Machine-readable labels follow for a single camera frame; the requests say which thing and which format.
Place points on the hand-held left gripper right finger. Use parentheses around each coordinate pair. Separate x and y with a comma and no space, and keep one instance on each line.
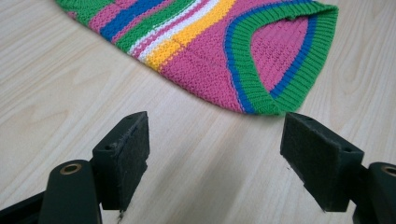
(320,165)

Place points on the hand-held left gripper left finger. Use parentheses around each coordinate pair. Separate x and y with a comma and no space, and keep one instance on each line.
(121,165)

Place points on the striped knitted sweater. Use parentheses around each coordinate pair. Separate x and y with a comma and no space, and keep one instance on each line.
(218,46)

